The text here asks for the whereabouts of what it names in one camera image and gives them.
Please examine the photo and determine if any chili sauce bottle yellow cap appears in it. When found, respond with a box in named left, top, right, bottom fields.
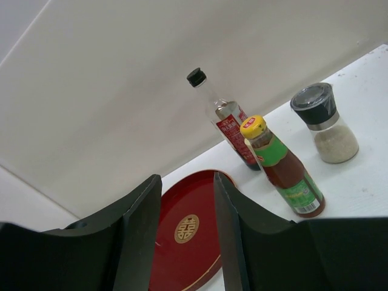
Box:
left=240, top=115, right=326, bottom=218

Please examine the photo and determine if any black-top glass grinder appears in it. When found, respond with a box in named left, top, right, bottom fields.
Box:
left=290, top=82, right=359, bottom=164

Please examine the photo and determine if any tall soy sauce bottle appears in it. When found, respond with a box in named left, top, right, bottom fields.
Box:
left=187, top=67, right=261, bottom=171

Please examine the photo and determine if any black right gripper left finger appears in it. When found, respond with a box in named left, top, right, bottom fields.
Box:
left=1, top=174, right=162, bottom=290

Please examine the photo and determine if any round red lacquer tray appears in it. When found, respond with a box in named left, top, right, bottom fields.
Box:
left=149, top=169, right=222, bottom=290

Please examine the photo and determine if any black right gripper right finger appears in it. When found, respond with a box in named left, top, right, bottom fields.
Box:
left=214, top=172, right=387, bottom=290

